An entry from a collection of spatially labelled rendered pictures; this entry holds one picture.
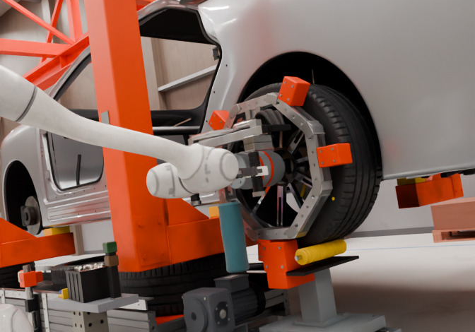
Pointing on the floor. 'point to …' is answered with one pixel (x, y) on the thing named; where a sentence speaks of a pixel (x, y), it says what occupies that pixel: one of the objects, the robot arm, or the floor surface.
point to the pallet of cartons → (454, 220)
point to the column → (90, 321)
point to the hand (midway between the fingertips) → (255, 172)
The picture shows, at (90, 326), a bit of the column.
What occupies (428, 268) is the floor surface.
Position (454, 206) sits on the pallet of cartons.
